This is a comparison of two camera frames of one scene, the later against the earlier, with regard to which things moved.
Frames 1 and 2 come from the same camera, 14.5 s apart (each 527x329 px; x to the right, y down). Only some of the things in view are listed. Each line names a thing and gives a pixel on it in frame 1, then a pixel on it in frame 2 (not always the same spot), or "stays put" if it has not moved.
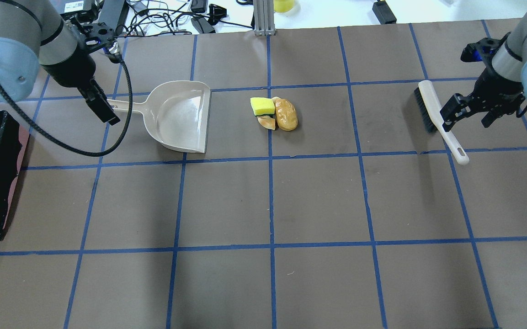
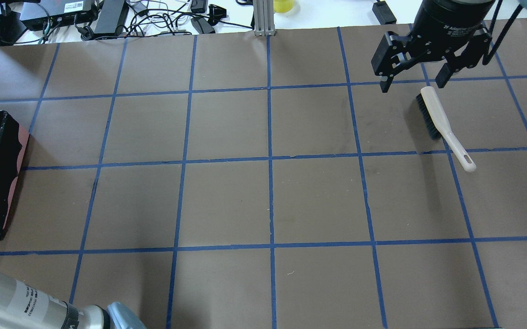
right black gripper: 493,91 to 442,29
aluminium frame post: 263,18 stays put
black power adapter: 384,13 stays put
